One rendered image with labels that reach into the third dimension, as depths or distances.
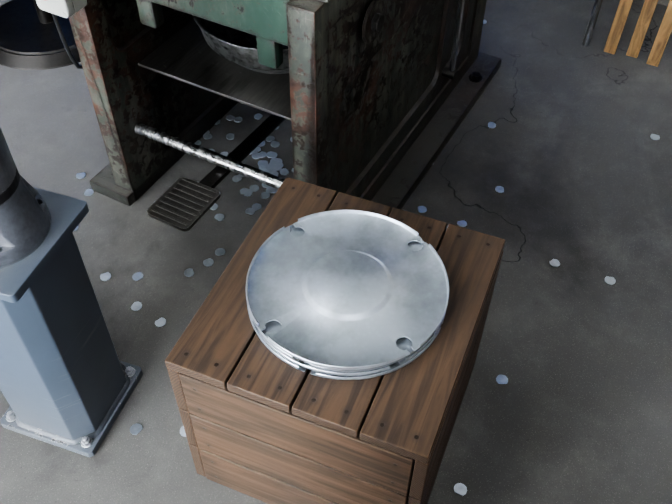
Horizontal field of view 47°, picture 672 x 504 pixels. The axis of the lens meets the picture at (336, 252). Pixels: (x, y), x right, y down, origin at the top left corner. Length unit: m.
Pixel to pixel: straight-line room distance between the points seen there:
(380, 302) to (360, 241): 0.12
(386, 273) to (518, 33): 1.37
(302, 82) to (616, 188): 0.90
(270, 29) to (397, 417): 0.68
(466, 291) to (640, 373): 0.53
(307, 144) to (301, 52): 0.18
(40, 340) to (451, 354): 0.59
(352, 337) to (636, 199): 1.01
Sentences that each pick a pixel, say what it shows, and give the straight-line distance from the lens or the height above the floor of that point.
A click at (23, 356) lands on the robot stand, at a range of 1.24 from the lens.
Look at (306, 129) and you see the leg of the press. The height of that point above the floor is 0.39.
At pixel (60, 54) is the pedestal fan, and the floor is 0.03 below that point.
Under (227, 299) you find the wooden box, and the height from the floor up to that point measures 0.35.
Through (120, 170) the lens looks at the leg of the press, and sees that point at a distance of 1.76.
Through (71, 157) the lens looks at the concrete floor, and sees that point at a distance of 1.96.
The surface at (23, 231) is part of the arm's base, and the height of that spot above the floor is 0.49.
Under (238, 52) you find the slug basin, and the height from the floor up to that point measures 0.39.
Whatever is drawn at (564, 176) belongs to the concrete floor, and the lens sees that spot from 1.90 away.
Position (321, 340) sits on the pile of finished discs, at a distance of 1.04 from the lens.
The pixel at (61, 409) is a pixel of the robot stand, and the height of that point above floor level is 0.12.
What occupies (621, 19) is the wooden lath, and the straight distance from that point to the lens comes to 2.31.
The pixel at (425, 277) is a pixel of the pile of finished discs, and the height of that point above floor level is 0.38.
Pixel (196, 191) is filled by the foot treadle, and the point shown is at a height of 0.16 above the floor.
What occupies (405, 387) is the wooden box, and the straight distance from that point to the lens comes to 1.04.
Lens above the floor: 1.23
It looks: 48 degrees down
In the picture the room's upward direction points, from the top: 1 degrees clockwise
